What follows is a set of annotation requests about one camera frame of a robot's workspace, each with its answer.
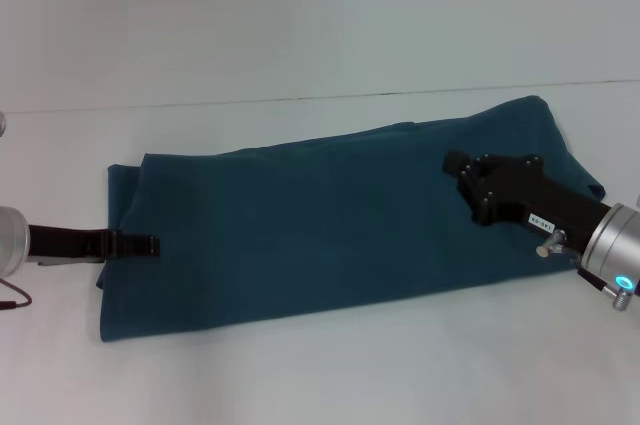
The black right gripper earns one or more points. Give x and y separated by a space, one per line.
530 195

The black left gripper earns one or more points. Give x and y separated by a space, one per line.
70 244

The teal t-shirt with FREE print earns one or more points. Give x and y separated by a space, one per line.
300 235

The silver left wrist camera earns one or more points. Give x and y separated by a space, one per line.
2 124

